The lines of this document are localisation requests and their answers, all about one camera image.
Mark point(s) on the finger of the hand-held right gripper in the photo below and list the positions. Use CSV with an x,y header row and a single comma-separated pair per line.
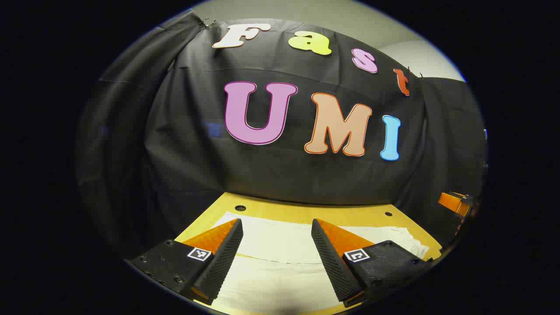
x,y
450,202

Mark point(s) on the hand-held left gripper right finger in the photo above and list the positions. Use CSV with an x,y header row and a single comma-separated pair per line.
x,y
334,267

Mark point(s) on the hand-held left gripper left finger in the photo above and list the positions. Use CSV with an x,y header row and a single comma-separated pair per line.
x,y
221,267

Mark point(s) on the cream white jeans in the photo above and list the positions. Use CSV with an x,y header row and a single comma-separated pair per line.
x,y
275,245

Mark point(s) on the black backdrop cloth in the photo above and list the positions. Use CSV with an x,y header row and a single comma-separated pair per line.
x,y
271,175

